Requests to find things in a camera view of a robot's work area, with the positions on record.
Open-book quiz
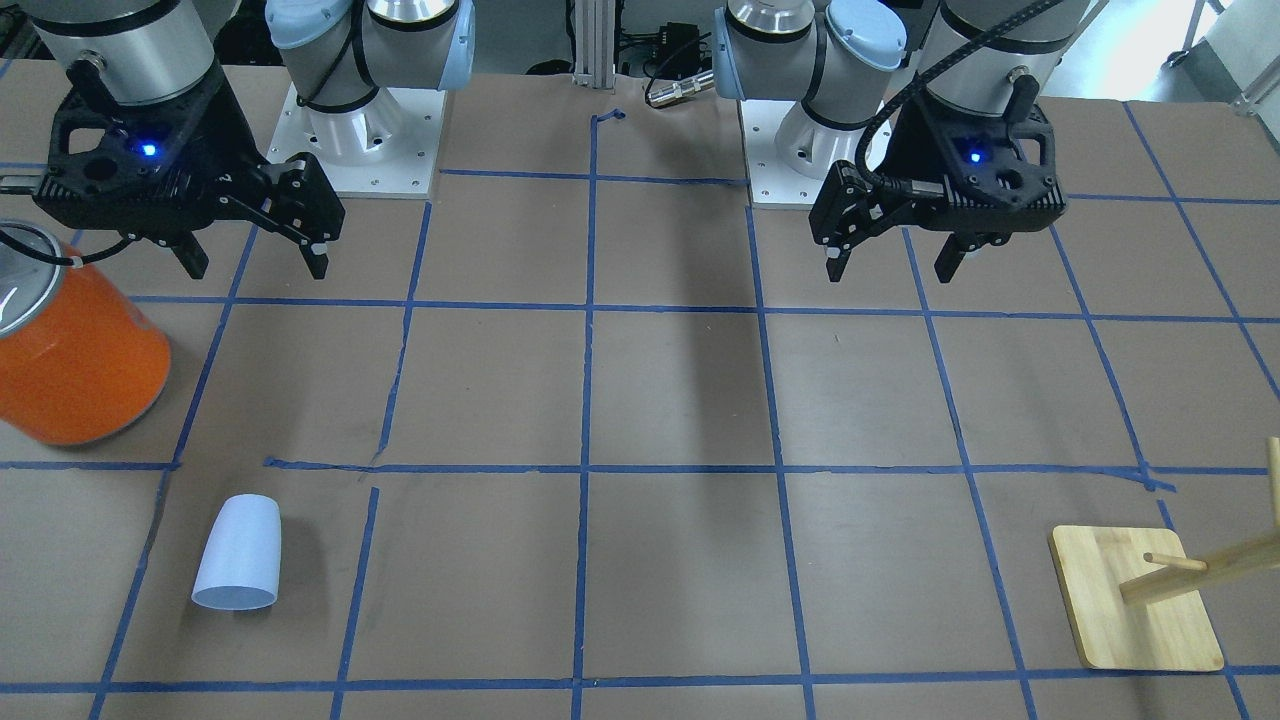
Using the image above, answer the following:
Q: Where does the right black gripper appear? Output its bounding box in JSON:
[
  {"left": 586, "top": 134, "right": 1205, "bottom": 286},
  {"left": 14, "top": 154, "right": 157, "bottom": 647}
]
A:
[{"left": 35, "top": 72, "right": 346, "bottom": 281}]

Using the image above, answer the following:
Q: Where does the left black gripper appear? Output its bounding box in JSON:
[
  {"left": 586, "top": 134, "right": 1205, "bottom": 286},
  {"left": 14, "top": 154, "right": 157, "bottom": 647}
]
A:
[{"left": 809, "top": 97, "right": 1068, "bottom": 284}]

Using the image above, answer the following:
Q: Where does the light blue plastic cup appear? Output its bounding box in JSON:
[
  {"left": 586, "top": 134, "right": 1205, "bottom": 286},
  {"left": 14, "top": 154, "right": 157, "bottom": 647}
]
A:
[{"left": 191, "top": 495, "right": 282, "bottom": 611}]

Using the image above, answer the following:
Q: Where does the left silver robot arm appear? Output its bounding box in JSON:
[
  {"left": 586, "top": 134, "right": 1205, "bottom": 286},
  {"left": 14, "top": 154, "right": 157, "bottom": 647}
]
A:
[{"left": 710, "top": 1, "right": 1089, "bottom": 283}]

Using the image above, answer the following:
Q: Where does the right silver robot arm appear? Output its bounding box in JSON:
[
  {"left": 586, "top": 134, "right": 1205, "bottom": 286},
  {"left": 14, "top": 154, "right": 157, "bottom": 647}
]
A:
[{"left": 3, "top": 1, "right": 475, "bottom": 279}]

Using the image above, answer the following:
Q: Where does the wooden cup rack stand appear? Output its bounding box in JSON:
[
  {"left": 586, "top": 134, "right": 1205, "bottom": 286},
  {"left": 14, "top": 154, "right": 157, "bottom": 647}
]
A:
[{"left": 1034, "top": 436, "right": 1277, "bottom": 674}]

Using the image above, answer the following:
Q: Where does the orange can with silver lid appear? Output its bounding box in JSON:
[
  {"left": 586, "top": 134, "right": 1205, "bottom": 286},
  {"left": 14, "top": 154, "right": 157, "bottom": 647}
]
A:
[{"left": 1, "top": 219, "right": 172, "bottom": 446}]

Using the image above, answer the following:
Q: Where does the black power box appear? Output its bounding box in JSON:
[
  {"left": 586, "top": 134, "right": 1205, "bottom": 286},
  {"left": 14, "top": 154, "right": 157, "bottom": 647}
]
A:
[{"left": 634, "top": 22, "right": 705, "bottom": 67}]

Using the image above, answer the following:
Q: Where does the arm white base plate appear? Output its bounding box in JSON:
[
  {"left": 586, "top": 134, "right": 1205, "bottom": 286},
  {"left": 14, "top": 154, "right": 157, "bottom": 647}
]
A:
[
  {"left": 266, "top": 87, "right": 448, "bottom": 200},
  {"left": 739, "top": 99, "right": 865, "bottom": 210}
]

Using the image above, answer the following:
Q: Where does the silver cable connector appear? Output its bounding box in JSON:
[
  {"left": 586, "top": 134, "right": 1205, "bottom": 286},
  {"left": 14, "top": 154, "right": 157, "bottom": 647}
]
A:
[{"left": 645, "top": 70, "right": 716, "bottom": 110}]

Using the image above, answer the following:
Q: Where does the aluminium frame post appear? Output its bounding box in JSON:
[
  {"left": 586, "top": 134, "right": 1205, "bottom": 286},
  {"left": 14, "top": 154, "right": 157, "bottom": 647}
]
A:
[{"left": 572, "top": 0, "right": 618, "bottom": 94}]

